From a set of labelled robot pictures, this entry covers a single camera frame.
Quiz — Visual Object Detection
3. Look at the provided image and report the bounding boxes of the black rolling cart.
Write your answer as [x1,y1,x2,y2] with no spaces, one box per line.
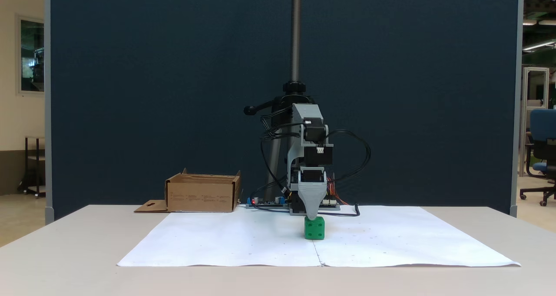
[17,136,46,199]

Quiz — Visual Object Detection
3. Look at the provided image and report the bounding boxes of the framed wall window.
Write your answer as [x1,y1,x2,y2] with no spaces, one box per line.
[16,14,46,95]

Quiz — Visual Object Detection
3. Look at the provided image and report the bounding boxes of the dark blue partition panel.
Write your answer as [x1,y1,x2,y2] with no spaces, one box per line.
[44,0,523,222]

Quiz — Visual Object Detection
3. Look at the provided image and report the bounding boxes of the circuit board with coloured wires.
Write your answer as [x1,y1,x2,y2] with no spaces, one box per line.
[319,196,341,211]

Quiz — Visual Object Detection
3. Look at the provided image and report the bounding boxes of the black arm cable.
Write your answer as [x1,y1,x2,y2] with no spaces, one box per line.
[259,107,305,195]
[325,129,372,184]

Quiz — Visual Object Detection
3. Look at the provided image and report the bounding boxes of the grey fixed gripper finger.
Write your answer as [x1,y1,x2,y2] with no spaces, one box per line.
[298,182,328,221]

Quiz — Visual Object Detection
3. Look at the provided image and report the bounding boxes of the blue office chair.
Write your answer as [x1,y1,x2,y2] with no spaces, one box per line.
[520,108,556,207]

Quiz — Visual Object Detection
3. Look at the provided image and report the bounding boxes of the black power cable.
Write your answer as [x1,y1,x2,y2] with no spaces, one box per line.
[318,202,361,218]

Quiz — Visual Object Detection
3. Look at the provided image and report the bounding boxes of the metal frame cabinet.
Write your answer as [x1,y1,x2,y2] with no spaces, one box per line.
[521,66,551,176]

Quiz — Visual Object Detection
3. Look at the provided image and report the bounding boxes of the blue circuit board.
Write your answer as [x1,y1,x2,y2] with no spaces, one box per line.
[245,196,290,209]

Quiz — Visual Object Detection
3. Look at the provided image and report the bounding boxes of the red jumper wire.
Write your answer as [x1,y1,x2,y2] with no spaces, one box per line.
[326,176,349,206]

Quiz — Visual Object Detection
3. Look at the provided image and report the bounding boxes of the white paper sheet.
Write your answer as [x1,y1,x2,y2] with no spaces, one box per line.
[116,205,521,268]

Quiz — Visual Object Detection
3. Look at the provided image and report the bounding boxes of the brown cardboard box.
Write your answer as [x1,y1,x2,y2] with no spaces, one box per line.
[134,168,242,214]

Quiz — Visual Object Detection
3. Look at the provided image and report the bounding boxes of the ceiling light strip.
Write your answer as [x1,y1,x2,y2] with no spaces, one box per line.
[523,39,556,52]

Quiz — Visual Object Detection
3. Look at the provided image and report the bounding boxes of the green dice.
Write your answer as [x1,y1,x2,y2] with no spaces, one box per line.
[304,217,325,240]

